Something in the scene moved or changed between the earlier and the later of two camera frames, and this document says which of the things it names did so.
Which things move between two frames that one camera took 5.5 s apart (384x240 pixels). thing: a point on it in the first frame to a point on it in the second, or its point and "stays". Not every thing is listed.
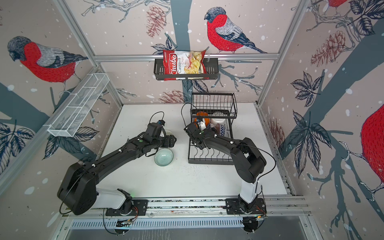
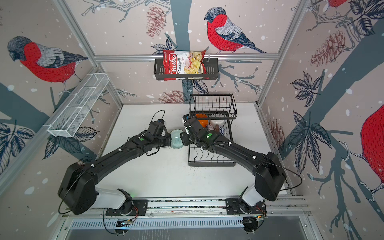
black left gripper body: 164,141 stays
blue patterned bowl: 222,130 stays
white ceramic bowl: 221,121 stays
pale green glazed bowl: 163,157 to 176,140
